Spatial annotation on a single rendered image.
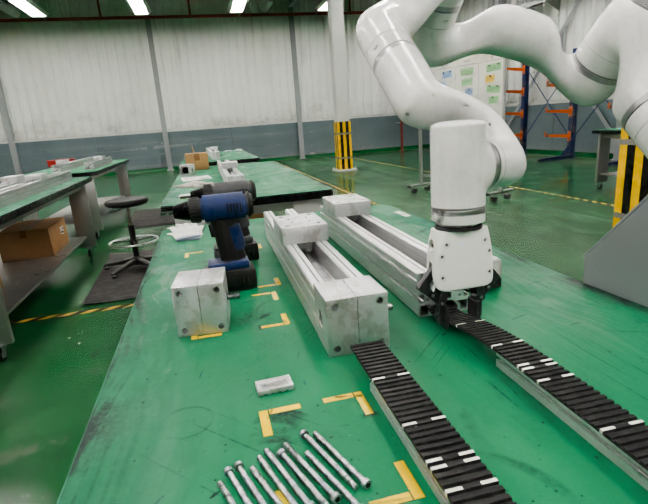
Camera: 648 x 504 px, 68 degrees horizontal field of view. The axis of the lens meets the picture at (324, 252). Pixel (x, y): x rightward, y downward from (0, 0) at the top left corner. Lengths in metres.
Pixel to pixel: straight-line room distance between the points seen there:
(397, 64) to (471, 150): 0.23
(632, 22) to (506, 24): 0.23
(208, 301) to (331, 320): 0.25
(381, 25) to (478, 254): 0.45
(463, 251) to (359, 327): 0.20
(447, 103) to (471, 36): 0.31
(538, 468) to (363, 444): 0.18
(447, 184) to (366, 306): 0.22
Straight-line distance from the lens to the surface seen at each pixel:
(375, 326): 0.76
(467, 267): 0.80
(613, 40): 1.18
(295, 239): 1.11
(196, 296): 0.88
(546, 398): 0.67
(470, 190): 0.76
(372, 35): 0.96
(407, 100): 0.84
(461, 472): 0.50
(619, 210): 4.22
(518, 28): 1.14
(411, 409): 0.58
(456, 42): 1.14
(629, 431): 0.60
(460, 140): 0.74
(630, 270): 1.03
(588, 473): 0.59
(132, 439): 0.67
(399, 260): 0.95
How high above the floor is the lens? 1.14
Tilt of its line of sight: 15 degrees down
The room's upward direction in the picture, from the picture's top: 4 degrees counter-clockwise
